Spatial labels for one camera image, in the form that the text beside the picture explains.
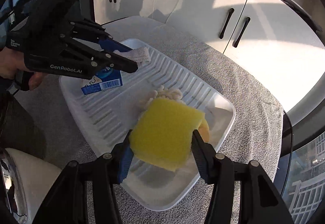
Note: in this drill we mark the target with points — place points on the blue tissue pack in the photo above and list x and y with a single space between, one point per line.
106 84

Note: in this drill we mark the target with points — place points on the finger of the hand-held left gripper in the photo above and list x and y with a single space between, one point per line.
111 45
119 62

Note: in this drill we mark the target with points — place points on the person's left hand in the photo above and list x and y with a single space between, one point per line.
10 61

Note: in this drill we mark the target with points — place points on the large yellow sponge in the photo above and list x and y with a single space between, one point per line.
162 135

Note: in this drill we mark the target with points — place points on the white ribbed tray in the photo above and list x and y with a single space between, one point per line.
101 117

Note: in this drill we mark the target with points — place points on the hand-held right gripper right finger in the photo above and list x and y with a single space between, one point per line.
200 158

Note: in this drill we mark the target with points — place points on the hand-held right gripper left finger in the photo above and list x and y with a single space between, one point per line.
125 165

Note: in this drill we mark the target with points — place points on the grey terry towel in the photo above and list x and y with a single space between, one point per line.
241 102

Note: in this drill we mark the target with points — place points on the high-rise building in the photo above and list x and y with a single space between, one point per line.
304 188

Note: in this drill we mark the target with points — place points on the grey knitted cloth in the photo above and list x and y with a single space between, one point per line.
139 55

